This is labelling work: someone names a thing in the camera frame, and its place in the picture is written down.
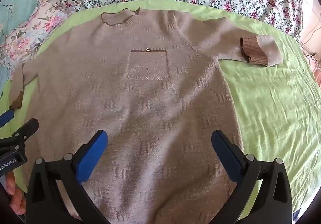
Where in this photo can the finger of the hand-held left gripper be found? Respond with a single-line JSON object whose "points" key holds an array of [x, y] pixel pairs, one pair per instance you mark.
{"points": [[6, 117], [26, 128]]}

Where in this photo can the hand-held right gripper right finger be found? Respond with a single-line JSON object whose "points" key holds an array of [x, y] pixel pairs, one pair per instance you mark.
{"points": [[225, 156]]}

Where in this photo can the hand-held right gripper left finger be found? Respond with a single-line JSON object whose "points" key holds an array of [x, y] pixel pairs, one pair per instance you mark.
{"points": [[92, 156]]}

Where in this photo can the beige knit sweater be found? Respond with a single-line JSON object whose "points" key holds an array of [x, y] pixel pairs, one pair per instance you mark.
{"points": [[150, 101]]}

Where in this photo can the person's left hand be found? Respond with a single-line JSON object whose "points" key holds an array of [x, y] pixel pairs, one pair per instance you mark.
{"points": [[15, 193]]}

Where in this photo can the green bed sheet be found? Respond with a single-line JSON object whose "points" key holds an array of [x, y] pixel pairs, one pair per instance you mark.
{"points": [[270, 103]]}

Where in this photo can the pastel floral pillow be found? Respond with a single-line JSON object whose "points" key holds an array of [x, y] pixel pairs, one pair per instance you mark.
{"points": [[42, 25]]}

